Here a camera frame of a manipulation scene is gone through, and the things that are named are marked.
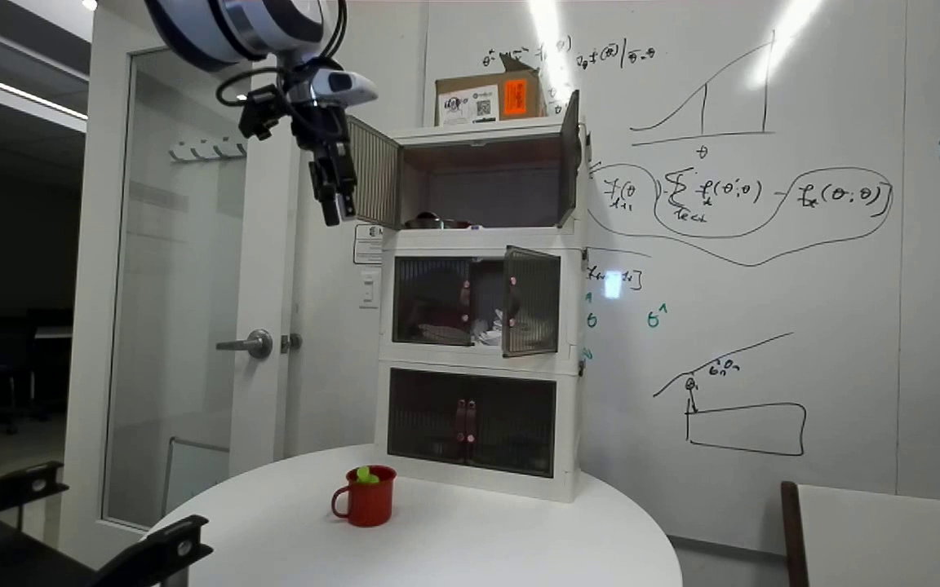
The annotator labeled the silver door lever handle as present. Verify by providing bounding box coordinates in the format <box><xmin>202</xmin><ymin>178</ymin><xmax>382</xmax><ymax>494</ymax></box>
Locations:
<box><xmin>211</xmin><ymin>327</ymin><xmax>276</xmax><ymax>363</ymax></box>

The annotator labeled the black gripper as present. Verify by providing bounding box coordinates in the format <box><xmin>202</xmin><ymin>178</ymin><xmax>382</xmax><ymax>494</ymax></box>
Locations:
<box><xmin>289</xmin><ymin>99</ymin><xmax>361</xmax><ymax>231</ymax></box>

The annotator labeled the dark cabinet door with handle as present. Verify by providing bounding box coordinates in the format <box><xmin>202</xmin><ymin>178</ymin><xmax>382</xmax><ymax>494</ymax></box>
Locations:
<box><xmin>466</xmin><ymin>372</ymin><xmax>559</xmax><ymax>478</ymax></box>
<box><xmin>384</xmin><ymin>367</ymin><xmax>474</xmax><ymax>472</ymax></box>

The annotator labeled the white light switch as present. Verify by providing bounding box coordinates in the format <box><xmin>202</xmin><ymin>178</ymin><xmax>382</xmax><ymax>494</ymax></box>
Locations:
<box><xmin>357</xmin><ymin>268</ymin><xmax>384</xmax><ymax>312</ymax></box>

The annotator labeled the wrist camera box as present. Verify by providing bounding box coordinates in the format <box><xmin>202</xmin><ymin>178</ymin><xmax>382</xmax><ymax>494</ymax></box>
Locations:
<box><xmin>311</xmin><ymin>66</ymin><xmax>382</xmax><ymax>110</ymax></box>

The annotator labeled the wall coat hook rack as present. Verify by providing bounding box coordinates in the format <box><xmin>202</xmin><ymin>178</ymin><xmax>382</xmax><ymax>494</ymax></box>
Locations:
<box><xmin>168</xmin><ymin>132</ymin><xmax>250</xmax><ymax>165</ymax></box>

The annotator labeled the black metal bar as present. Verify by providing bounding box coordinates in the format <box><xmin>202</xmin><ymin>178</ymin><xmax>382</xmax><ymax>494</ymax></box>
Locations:
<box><xmin>88</xmin><ymin>512</ymin><xmax>217</xmax><ymax>587</ymax></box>
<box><xmin>0</xmin><ymin>459</ymin><xmax>71</xmax><ymax>524</ymax></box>

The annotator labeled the small white whiteboard card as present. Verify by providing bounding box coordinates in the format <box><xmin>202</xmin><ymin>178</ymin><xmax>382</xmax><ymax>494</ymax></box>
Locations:
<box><xmin>596</xmin><ymin>263</ymin><xmax>647</xmax><ymax>303</ymax></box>

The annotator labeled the white door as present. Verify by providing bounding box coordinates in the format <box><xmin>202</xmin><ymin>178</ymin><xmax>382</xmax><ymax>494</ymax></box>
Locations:
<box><xmin>58</xmin><ymin>6</ymin><xmax>312</xmax><ymax>569</ymax></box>

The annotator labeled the small black object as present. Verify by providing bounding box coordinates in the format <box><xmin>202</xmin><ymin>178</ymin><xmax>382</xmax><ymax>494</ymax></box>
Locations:
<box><xmin>412</xmin><ymin>210</ymin><xmax>476</xmax><ymax>231</ymax></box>

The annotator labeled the white wall sign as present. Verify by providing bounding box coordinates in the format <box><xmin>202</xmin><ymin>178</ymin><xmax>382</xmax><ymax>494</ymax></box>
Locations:
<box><xmin>348</xmin><ymin>217</ymin><xmax>389</xmax><ymax>268</ymax></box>

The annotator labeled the white three-tier cabinet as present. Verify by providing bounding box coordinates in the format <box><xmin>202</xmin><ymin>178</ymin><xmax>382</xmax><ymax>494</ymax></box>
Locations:
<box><xmin>369</xmin><ymin>110</ymin><xmax>593</xmax><ymax>504</ymax></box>

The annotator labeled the large wall whiteboard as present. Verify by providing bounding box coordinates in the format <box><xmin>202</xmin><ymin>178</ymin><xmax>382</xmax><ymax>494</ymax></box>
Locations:
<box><xmin>422</xmin><ymin>0</ymin><xmax>940</xmax><ymax>557</ymax></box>

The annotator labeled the white crumpled item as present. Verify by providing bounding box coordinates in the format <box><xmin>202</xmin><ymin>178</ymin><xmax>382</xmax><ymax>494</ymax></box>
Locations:
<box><xmin>469</xmin><ymin>311</ymin><xmax>510</xmax><ymax>349</ymax></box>

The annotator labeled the cardboard box with labels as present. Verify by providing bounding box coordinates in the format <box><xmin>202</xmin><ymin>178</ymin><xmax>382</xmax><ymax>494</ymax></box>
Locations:
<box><xmin>431</xmin><ymin>63</ymin><xmax>552</xmax><ymax>130</ymax></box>

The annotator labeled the red cup with handle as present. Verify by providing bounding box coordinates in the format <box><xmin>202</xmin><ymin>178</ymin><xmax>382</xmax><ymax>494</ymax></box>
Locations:
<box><xmin>328</xmin><ymin>464</ymin><xmax>402</xmax><ymax>532</ymax></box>

